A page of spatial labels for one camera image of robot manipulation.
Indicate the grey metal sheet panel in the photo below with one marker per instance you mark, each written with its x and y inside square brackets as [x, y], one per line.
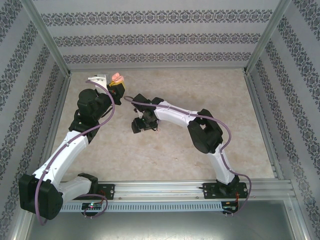
[160, 227]

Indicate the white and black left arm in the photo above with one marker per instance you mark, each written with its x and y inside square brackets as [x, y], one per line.
[72, 147]

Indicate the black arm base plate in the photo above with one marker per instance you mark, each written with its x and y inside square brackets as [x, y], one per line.
[110, 191]
[210, 191]

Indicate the pink round charging case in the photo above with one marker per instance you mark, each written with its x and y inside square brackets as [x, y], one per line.
[117, 78]

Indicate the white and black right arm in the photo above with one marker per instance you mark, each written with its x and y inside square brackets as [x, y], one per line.
[175, 116]

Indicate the small green circuit board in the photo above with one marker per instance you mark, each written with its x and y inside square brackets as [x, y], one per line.
[92, 206]
[230, 208]

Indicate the aluminium mounting rail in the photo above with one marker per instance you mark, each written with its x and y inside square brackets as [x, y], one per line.
[160, 191]

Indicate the grey frame back rail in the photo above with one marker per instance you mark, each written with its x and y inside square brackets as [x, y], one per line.
[160, 68]

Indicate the aluminium frame side rail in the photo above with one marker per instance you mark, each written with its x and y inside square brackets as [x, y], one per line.
[256, 100]
[55, 125]

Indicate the aluminium frame corner post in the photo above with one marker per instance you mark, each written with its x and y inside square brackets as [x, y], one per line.
[47, 35]
[268, 35]

